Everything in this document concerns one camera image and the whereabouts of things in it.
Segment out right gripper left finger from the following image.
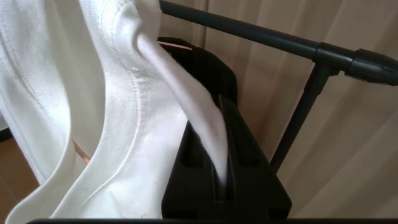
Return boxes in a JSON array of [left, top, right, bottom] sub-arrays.
[[161, 120, 225, 219]]

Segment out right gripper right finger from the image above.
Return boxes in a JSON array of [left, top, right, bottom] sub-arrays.
[[218, 95, 292, 219]]

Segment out black shorts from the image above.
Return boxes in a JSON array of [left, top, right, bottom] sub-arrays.
[[157, 36, 239, 107]]

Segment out white printed garment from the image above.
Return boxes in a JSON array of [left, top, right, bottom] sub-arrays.
[[0, 0, 229, 219]]

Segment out black clothes rack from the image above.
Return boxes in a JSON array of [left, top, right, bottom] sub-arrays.
[[158, 0, 398, 174]]

